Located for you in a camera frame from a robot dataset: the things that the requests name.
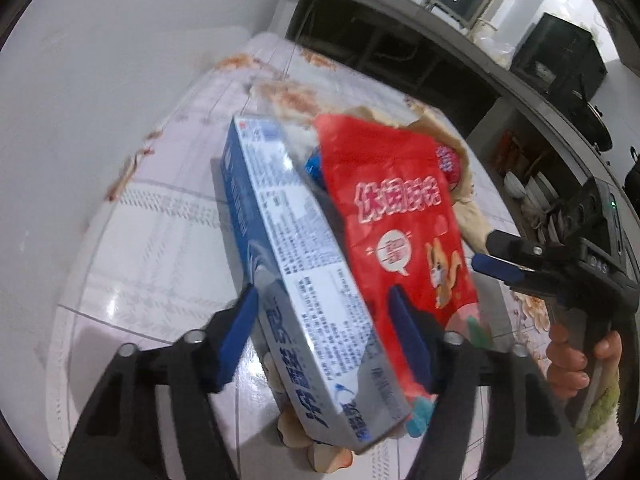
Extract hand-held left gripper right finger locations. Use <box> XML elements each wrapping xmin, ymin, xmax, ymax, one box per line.
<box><xmin>387</xmin><ymin>285</ymin><xmax>586</xmax><ymax>480</ymax></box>

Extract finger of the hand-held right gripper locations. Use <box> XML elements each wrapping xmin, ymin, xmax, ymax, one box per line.
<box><xmin>486</xmin><ymin>229</ymin><xmax>547</xmax><ymax>262</ymax></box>
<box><xmin>471</xmin><ymin>253</ymin><xmax>532</xmax><ymax>289</ymax></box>

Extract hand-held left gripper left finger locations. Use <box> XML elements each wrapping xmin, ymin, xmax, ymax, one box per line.
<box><xmin>57</xmin><ymin>285</ymin><xmax>260</xmax><ymax>480</ymax></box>

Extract blue silver cardboard box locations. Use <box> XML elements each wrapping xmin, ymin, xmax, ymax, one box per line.
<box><xmin>220</xmin><ymin>115</ymin><xmax>413</xmax><ymax>453</ymax></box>

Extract red snack bag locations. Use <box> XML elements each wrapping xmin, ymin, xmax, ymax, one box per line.
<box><xmin>312</xmin><ymin>114</ymin><xmax>493</xmax><ymax>436</ymax></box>

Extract blue foil wrapper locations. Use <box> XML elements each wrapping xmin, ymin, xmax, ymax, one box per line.
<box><xmin>302</xmin><ymin>152</ymin><xmax>326</xmax><ymax>181</ymax></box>

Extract person's right hand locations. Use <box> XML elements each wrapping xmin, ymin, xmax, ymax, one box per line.
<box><xmin>545</xmin><ymin>322</ymin><xmax>623</xmax><ymax>401</ymax></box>

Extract small white bowl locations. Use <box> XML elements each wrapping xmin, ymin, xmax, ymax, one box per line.
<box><xmin>504</xmin><ymin>170</ymin><xmax>526</xmax><ymax>201</ymax></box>

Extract stacked white bowls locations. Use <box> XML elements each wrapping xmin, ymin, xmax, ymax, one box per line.
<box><xmin>525</xmin><ymin>170</ymin><xmax>558</xmax><ymax>206</ymax></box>

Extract red printed packet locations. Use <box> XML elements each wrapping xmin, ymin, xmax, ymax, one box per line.
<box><xmin>497</xmin><ymin>130</ymin><xmax>523</xmax><ymax>171</ymax></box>

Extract fluffy green white garment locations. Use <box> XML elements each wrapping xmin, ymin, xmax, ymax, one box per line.
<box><xmin>575</xmin><ymin>375</ymin><xmax>623</xmax><ymax>441</ymax></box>

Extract black wok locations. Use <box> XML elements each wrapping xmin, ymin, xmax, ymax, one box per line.
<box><xmin>575</xmin><ymin>90</ymin><xmax>613</xmax><ymax>153</ymax></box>

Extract black appliance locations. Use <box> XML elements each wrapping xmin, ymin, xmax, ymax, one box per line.
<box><xmin>510</xmin><ymin>12</ymin><xmax>608</xmax><ymax>106</ymax></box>

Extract white plastic bag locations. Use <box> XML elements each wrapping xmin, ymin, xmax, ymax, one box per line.
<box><xmin>472</xmin><ymin>20</ymin><xmax>516</xmax><ymax>68</ymax></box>

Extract concrete kitchen counter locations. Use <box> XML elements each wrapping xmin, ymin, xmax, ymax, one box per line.
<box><xmin>285</xmin><ymin>0</ymin><xmax>640</xmax><ymax>241</ymax></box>

